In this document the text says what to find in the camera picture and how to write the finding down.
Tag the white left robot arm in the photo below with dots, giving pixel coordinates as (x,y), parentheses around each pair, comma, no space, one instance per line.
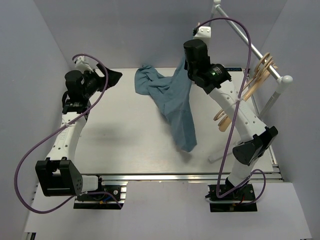
(57,174)

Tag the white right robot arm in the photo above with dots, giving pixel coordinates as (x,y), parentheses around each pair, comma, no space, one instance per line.
(255,136)

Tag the white clothes rack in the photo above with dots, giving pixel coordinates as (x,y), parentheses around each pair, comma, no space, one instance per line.
(265,67)

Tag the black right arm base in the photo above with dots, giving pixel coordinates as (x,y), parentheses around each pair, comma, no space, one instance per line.
(241,201)

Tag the blue t shirt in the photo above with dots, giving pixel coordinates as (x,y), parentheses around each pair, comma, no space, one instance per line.
(171,95)

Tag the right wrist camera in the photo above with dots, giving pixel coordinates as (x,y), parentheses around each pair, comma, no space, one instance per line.
(211,77)

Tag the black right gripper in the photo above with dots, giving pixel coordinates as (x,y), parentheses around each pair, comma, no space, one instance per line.
(186,66)

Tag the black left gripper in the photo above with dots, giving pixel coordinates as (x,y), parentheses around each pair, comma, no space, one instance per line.
(87,74)

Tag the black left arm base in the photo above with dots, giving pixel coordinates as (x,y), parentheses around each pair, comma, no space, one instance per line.
(110,195)

